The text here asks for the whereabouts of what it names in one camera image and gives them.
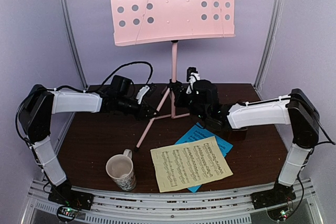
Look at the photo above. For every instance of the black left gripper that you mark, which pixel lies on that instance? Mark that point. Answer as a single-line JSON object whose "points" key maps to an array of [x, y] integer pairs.
{"points": [[142, 113]]}

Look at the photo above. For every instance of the left aluminium corner post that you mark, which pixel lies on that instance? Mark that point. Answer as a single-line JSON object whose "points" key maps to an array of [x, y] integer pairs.
{"points": [[72, 43]]}

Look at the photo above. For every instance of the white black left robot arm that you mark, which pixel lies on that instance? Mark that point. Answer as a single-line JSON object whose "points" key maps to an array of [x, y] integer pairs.
{"points": [[36, 111]]}

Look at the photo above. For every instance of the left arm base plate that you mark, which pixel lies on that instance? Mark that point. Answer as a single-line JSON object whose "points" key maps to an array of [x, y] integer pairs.
{"points": [[78, 200]]}

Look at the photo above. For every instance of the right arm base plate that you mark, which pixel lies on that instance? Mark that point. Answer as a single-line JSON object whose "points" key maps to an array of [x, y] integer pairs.
{"points": [[269, 198]]}

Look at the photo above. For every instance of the blue sheet music page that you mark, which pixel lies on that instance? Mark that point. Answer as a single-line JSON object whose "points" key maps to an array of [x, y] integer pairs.
{"points": [[197, 132]]}

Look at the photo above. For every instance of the right aluminium corner post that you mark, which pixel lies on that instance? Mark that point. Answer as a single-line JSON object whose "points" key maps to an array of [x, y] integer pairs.
{"points": [[269, 44]]}

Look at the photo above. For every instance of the round circuit board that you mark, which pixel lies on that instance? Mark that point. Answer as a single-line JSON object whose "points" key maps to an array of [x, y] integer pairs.
{"points": [[66, 214], [279, 214]]}

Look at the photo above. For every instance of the left round circuit board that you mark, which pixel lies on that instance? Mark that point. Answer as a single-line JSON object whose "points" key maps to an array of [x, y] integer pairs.
{"points": [[66, 214]]}

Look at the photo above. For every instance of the aluminium corner post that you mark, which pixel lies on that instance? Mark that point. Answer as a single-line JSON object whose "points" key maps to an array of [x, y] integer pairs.
{"points": [[269, 44], [72, 43]]}

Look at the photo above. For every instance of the pink music stand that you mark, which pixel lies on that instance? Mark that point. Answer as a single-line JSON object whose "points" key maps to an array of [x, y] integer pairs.
{"points": [[138, 22]]}

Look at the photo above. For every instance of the white patterned ceramic mug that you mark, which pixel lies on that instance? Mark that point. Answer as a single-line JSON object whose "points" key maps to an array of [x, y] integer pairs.
{"points": [[120, 169]]}

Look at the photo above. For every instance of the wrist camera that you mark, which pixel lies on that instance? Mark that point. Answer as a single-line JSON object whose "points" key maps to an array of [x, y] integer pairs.
{"points": [[145, 91], [192, 76]]}

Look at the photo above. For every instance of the right round circuit board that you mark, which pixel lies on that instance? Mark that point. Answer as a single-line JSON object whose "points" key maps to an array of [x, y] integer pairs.
{"points": [[279, 214]]}

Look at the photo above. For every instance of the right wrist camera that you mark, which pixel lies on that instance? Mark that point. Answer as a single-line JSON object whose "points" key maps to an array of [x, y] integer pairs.
{"points": [[192, 76]]}

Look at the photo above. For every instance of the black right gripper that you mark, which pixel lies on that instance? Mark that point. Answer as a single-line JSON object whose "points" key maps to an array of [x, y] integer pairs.
{"points": [[180, 98]]}

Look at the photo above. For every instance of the yellow sheet music page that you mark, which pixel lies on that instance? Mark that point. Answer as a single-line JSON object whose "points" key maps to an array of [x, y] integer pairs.
{"points": [[189, 164]]}

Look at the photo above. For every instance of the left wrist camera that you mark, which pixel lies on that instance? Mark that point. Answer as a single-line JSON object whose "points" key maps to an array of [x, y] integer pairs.
{"points": [[145, 91]]}

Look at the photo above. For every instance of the dark red wooden metronome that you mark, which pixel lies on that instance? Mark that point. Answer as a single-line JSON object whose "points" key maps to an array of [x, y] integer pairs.
{"points": [[235, 135]]}

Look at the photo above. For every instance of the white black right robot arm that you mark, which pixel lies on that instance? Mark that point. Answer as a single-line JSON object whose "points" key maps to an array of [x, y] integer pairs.
{"points": [[295, 109]]}

